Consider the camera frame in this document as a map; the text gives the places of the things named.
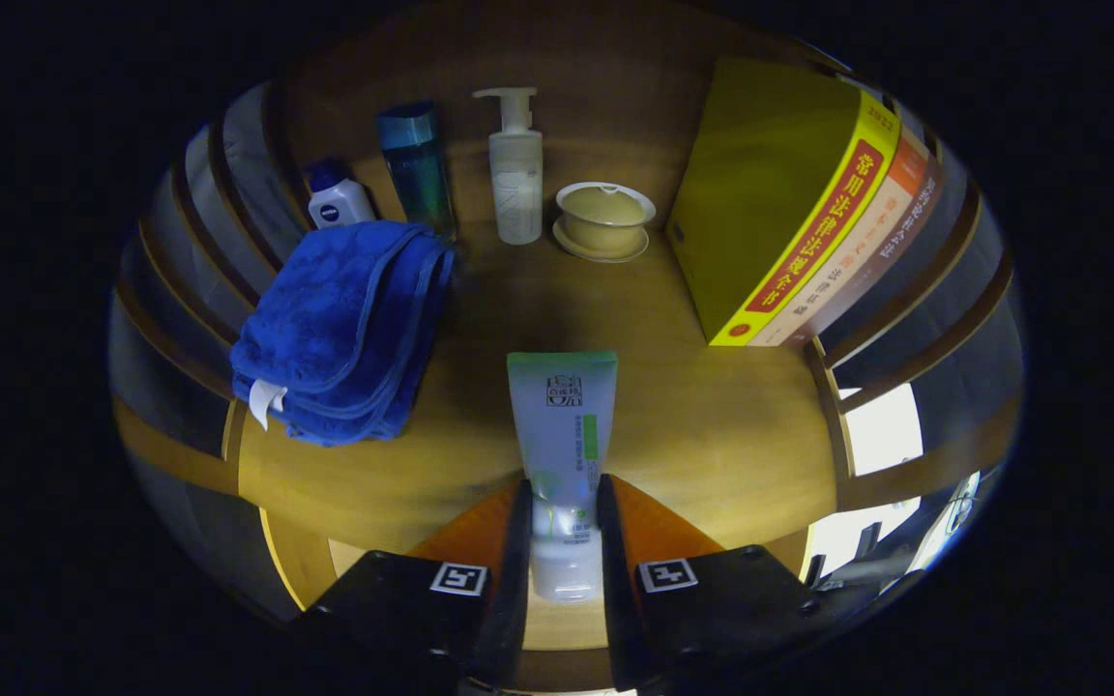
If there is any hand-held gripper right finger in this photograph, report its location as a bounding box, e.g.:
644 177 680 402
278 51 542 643
596 474 848 692

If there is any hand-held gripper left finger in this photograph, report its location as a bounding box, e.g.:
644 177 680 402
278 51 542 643
291 478 534 692

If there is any white green tube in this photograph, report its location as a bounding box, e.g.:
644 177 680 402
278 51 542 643
507 351 619 602

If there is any wooden countertop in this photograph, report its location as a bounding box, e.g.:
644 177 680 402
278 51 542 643
236 217 840 692

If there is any wooden cabinet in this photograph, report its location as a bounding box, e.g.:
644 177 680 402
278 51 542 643
112 19 1027 692

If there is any blue folded towel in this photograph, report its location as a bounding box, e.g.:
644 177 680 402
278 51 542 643
230 220 456 448

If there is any beige lidded teacup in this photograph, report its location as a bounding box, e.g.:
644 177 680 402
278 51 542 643
552 181 658 264

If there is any white pump bottle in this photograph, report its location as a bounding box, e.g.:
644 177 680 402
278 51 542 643
473 87 544 246

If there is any small blue white bottle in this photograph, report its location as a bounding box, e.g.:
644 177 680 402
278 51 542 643
306 158 376 231

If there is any teal bottle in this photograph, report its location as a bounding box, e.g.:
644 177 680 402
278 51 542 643
376 101 456 241

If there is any yellow book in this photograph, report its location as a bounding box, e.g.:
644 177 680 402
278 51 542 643
665 58 902 347

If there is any orange white book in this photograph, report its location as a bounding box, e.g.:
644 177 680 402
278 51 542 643
748 126 933 347

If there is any brown book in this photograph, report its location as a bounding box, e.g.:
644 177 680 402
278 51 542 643
789 159 947 347

